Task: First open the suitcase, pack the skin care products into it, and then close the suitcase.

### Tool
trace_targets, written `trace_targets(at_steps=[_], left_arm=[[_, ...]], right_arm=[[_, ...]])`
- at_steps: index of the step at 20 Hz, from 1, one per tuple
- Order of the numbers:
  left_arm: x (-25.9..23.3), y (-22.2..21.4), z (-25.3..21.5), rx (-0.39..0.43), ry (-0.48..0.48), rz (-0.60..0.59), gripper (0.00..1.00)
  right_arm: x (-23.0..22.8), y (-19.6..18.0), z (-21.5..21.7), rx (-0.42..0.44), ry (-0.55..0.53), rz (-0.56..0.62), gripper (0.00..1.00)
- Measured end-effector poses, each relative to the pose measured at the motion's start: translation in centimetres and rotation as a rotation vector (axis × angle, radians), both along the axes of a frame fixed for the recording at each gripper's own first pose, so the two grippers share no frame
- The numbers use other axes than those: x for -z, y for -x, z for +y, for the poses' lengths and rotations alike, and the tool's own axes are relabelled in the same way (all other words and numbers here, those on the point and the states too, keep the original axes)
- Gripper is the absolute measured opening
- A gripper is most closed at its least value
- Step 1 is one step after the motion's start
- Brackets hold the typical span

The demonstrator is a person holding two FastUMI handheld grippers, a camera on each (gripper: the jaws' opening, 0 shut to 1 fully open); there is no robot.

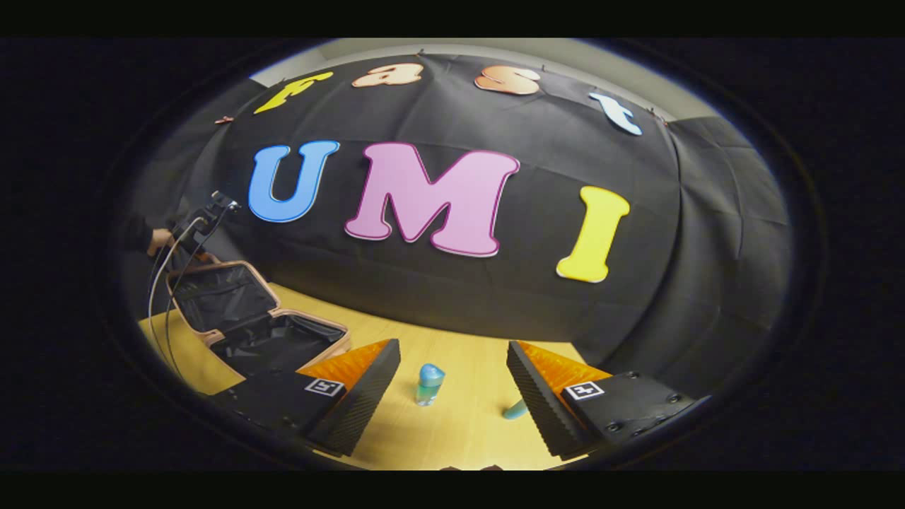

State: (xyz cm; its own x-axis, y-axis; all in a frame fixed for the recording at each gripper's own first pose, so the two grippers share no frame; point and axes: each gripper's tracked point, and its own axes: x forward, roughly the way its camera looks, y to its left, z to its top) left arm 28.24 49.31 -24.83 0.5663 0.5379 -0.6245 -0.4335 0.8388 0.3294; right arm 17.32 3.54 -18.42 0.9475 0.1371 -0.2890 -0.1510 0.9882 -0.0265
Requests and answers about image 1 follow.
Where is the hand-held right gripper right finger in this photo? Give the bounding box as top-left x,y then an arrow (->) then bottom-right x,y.
506,340 -> 709,461

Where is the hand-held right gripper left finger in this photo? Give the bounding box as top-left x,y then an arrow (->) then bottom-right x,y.
209,339 -> 402,458

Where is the blue-capped green bottle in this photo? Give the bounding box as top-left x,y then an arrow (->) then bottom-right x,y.
415,363 -> 446,407

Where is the black backdrop cloth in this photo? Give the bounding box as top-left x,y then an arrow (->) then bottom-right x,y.
120,53 -> 794,398

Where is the white cable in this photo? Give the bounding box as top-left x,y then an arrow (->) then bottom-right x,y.
147,216 -> 210,365

